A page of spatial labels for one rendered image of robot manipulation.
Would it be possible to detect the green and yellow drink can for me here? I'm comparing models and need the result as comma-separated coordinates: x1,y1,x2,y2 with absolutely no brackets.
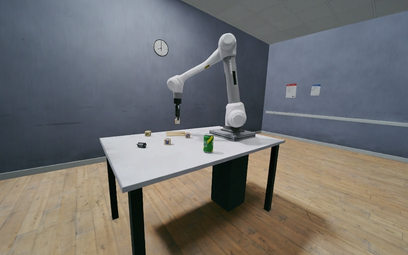
203,134,214,153

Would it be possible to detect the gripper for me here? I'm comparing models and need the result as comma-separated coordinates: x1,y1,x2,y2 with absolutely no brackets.
174,98,181,124

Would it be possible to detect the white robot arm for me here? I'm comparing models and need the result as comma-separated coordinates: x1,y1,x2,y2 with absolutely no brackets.
167,33,247,133

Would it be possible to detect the tan flat mat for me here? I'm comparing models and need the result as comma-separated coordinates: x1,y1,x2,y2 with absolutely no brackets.
166,131,185,136

